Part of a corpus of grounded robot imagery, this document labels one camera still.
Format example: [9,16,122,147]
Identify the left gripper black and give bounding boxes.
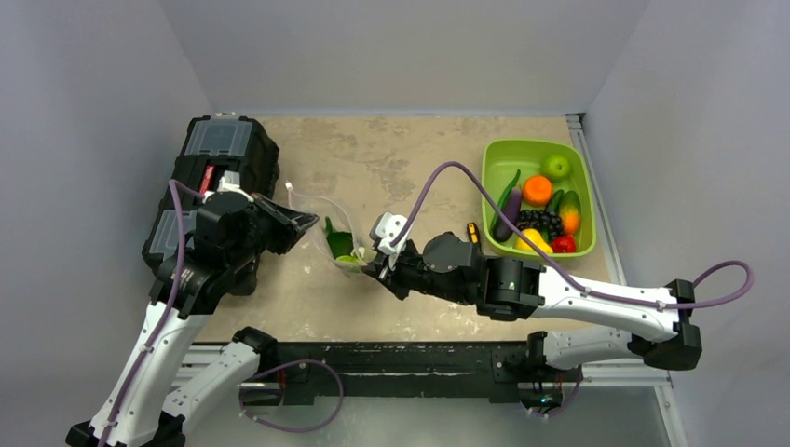
[226,191,319,270]

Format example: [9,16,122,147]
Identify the clear zip top bag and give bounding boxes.
[285,182,375,277]

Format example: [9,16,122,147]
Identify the green toy bok choy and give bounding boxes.
[324,217,361,264]

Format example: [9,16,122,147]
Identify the toy leek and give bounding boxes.
[490,169,521,236]

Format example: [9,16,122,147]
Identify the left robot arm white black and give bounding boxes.
[65,189,320,446]

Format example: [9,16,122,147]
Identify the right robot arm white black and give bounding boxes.
[362,232,702,379]

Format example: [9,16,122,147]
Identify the black yellow screwdriver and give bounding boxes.
[467,222,481,246]

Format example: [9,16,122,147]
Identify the purple toy eggplant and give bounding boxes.
[491,187,522,243]

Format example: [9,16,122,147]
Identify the black plastic toolbox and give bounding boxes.
[142,115,279,274]

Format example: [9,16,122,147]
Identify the dark toy grapes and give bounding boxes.
[516,210,565,242]

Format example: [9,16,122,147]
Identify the green plastic basket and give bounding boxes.
[480,139,597,259]

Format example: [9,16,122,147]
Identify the orange toy fruit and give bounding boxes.
[522,175,553,207]

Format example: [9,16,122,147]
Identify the red toy pepper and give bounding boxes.
[551,235,577,253]

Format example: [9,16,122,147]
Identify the toy cucumber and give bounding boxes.
[545,189,565,214]

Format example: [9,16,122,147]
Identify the toy mango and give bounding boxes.
[558,191,582,236]

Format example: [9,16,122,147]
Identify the green toy apple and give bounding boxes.
[540,154,572,183]

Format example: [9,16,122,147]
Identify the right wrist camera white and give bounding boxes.
[370,211,407,255]

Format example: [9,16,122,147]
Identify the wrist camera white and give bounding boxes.
[202,170,253,204]
[370,211,407,255]

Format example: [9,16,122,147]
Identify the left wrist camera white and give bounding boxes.
[202,170,253,204]

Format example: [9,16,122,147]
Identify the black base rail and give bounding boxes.
[219,340,584,407]

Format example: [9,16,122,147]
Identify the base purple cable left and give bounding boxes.
[238,359,346,435]

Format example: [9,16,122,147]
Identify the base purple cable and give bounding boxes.
[527,370,588,421]
[238,359,346,435]

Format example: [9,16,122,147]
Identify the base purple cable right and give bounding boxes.
[527,370,588,421]

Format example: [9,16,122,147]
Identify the aluminium frame rail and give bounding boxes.
[170,344,672,389]

